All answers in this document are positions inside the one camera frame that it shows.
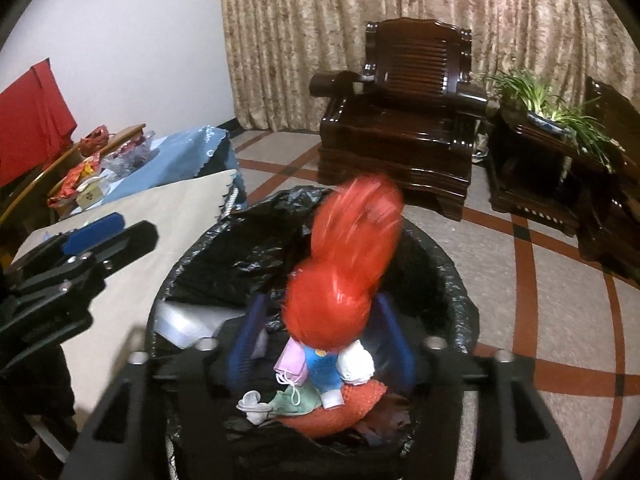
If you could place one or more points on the red patterned snack bag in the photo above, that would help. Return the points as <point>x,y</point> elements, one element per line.
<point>65,187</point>

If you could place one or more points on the blue and white packet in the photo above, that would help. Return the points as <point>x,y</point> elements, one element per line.
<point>322,370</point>

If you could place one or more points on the yellow snack packet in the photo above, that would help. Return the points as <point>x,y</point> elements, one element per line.
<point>90,166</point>

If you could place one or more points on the white tissue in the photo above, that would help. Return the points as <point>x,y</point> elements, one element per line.
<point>250,405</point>
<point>356,360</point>

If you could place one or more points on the red cloth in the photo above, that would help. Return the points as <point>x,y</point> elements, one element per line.
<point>30,120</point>

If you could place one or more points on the potted green plant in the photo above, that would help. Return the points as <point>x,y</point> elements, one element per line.
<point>535,95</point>

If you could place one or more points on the small beige box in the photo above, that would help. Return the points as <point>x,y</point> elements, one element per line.
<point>92,195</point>

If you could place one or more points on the dark wooden armchair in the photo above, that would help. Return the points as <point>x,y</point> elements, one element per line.
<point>400,125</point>
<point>615,210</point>

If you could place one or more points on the red basket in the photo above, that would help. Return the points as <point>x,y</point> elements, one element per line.
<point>95,141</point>

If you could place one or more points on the red plastic bag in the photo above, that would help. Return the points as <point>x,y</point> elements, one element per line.
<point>340,270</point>

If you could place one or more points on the pink face mask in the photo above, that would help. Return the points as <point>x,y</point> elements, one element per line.
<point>290,360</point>

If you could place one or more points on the beige patterned curtain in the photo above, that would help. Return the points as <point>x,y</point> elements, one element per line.
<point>300,35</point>

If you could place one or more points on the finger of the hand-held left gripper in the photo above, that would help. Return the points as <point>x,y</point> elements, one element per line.
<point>92,232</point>
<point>130,242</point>

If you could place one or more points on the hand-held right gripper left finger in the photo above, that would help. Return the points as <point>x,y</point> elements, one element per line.
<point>245,350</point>

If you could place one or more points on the orange foam fruit net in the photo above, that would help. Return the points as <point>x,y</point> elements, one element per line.
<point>350,405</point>

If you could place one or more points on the brown wrapper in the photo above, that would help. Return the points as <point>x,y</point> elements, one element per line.
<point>385,415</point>

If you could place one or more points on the black trash bin with liner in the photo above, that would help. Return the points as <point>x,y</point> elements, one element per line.
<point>250,255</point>

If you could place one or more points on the green face mask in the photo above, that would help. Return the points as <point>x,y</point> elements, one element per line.
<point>287,402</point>

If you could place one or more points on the dark wooden side table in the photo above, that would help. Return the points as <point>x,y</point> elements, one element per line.
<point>530,185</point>

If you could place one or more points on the blue tablecloth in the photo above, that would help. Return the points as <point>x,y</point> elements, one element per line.
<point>170,160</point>

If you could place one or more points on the glass fruit bowl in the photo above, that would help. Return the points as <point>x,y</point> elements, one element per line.
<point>127,160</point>

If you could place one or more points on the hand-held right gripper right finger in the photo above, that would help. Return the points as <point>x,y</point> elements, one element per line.
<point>395,330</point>

